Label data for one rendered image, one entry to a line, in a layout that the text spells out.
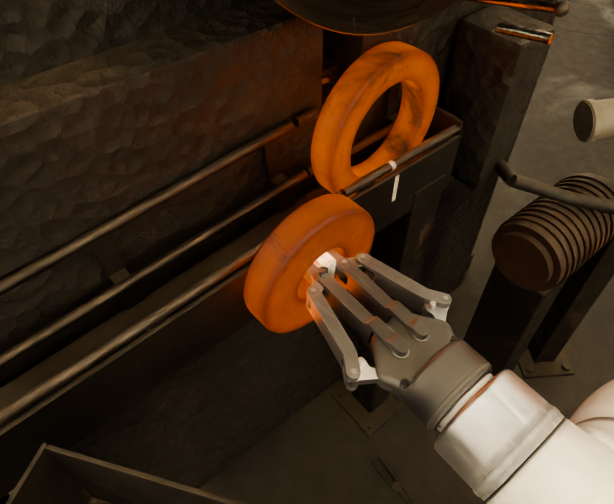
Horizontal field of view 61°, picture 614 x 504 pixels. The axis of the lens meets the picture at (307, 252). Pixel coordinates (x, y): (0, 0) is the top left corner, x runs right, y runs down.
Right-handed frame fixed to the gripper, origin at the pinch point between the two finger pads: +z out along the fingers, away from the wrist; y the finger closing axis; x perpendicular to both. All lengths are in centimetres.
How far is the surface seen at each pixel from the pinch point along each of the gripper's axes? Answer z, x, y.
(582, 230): -12, -19, 46
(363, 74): 6.6, 11.8, 12.4
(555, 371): -21, -70, 59
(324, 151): 6.0, 5.1, 7.2
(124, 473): -8.4, 1.7, -23.9
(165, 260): 9.9, -2.5, -10.9
